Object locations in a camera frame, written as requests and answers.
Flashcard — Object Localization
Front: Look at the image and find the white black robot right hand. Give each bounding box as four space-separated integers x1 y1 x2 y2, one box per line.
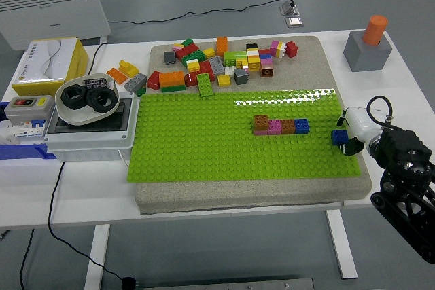
336 106 382 158

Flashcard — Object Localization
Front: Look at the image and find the blue square brick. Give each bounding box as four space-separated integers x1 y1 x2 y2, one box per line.
294 117 311 135
331 129 349 146

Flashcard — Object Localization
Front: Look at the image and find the red square brick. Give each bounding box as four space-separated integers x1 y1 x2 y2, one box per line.
284 41 299 58

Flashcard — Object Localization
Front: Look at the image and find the pink white yellow brick stack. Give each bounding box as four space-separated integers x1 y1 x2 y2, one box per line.
270 40 287 58

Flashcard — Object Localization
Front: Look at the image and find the green studded baseplate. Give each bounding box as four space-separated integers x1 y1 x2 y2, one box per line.
127 86 362 183

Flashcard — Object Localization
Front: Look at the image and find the grey block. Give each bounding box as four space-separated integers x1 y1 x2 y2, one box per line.
343 30 394 73

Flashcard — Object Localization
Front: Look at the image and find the orange cylinder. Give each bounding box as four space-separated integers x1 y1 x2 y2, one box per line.
362 14 389 46

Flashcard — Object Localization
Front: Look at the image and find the closed metal floor socket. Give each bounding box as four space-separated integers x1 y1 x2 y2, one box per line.
285 16 305 29

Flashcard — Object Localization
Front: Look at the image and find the white table leg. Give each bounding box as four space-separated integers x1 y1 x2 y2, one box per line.
84 224 111 290
326 210 359 280

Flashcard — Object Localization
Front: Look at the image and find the dark grey sloped brick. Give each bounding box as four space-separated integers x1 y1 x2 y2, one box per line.
233 68 251 86

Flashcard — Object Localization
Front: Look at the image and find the open metal floor socket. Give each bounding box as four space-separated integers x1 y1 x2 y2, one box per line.
279 0 300 16

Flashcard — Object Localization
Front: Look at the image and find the large lime green brick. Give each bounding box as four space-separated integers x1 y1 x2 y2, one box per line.
223 50 248 67

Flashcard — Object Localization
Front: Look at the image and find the grey-brown foam mat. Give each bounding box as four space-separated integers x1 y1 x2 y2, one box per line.
135 35 372 216

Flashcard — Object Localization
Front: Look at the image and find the grey long brick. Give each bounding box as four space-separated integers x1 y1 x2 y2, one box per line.
209 56 226 75
124 73 148 93

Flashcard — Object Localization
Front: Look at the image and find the tall orange brick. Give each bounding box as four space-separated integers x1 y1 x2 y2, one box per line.
216 36 229 57

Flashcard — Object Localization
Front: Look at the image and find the lime green long plate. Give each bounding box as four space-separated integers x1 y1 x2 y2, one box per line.
196 71 214 98

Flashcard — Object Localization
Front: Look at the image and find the red long brick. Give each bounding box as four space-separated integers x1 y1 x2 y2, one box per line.
185 71 217 88

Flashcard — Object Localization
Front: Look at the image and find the dark green long brick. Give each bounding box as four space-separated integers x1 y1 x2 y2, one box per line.
181 50 207 67

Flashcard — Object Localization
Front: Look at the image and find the large red brick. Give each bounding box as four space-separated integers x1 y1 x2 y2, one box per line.
175 43 200 60

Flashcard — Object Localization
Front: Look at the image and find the dark green long plate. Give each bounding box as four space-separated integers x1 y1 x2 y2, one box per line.
160 84 187 94

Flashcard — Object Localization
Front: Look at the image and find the orange long brick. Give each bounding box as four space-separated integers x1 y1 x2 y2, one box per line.
158 71 186 88

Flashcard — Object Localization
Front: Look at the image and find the red sloped brick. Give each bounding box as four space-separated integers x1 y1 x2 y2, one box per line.
146 70 162 91

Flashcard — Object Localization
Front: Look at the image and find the yellow stepped brick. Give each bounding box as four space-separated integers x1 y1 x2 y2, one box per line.
118 60 140 78

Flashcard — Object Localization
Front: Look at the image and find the orange plate brick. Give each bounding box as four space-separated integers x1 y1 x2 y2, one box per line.
106 67 128 86

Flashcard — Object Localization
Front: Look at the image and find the small black purple part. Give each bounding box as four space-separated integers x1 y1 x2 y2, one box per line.
82 77 109 90

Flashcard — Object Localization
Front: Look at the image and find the large black nut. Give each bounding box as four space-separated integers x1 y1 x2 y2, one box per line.
60 85 88 111
85 88 116 113

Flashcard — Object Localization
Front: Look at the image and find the white bowl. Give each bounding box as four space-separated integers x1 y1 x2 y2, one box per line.
55 72 120 126

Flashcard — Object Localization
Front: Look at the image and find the yellow tissue box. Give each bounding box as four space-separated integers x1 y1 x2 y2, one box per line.
12 37 90 97

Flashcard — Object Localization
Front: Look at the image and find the white panel heater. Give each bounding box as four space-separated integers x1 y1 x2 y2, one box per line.
0 0 112 52

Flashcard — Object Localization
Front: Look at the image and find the white blue circuit breaker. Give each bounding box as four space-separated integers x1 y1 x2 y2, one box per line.
0 118 47 144

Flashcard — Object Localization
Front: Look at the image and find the blue plastic bin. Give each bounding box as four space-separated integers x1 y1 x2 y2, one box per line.
0 101 58 161

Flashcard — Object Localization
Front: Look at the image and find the black floor power cable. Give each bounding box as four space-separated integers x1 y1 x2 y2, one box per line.
108 0 295 26

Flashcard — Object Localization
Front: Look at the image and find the grey electrical enclosure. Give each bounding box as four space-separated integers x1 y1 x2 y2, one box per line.
43 91 141 162

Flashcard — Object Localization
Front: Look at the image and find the black cable with plug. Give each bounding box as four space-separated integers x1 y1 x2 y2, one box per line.
47 160 137 289

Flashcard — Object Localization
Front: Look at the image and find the grey push-button switch box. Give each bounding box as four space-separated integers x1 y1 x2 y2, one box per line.
4 95 57 125

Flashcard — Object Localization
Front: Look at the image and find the thin black cable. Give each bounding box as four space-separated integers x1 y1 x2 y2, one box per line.
19 228 35 290

